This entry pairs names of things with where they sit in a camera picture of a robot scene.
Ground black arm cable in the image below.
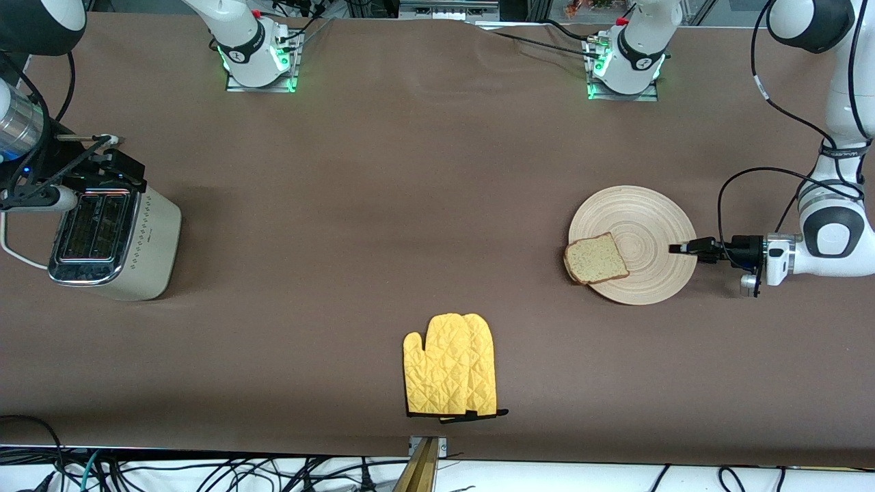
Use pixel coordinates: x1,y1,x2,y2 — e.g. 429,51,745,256
0,51,113,206
716,0,875,264

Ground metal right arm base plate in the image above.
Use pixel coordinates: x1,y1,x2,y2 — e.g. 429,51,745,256
226,27,301,93

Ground cream and chrome toaster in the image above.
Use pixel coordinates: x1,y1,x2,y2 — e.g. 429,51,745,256
48,186,183,301

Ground grey metal box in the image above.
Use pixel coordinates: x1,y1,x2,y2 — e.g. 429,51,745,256
399,0,500,21

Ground round wooden plate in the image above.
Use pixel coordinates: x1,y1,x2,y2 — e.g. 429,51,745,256
568,186,698,305

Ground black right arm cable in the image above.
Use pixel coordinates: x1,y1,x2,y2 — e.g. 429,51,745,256
0,51,113,206

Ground slice of brown bread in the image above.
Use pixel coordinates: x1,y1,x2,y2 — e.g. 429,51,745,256
563,232,630,286

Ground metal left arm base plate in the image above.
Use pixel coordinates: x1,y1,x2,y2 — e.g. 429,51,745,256
587,34,659,102

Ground white toaster power cord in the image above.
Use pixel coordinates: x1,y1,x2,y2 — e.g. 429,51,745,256
0,210,54,269

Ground gold aluminium profile bar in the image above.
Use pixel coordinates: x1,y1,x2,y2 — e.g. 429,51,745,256
393,437,440,492

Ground small metal bracket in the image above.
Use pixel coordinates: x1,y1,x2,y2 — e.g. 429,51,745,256
408,435,448,457

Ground brown table cover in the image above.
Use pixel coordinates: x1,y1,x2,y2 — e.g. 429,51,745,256
0,12,875,469

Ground yellow quilted oven mitt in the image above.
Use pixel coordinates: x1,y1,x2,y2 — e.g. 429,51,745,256
437,313,510,424
403,313,479,418

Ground tangled black cables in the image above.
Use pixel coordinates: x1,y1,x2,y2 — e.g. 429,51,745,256
68,454,411,492

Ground teal cable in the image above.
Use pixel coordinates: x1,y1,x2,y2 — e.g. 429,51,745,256
77,450,101,492

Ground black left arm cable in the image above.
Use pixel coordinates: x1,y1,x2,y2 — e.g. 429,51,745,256
716,0,875,264

